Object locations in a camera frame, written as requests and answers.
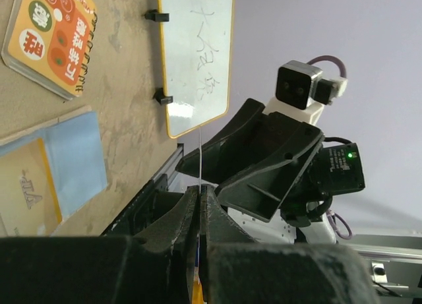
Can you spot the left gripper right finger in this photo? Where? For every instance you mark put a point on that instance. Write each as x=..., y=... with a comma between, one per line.
x=234, y=268

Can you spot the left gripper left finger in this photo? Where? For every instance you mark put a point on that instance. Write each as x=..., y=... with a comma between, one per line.
x=153, y=266

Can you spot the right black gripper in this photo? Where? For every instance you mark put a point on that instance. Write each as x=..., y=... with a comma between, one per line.
x=298, y=176

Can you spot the silver grey credit card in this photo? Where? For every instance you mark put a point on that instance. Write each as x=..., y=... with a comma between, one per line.
x=199, y=287

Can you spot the black whiteboard clip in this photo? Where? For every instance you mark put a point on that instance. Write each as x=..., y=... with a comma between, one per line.
x=156, y=16
x=162, y=98

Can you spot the yellow framed whiteboard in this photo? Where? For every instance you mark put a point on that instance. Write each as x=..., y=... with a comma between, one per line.
x=196, y=60

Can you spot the orange spiral notebook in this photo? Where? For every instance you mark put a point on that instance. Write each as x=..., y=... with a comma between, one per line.
x=49, y=42

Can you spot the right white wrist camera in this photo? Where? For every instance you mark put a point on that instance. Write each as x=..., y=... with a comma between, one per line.
x=302, y=90

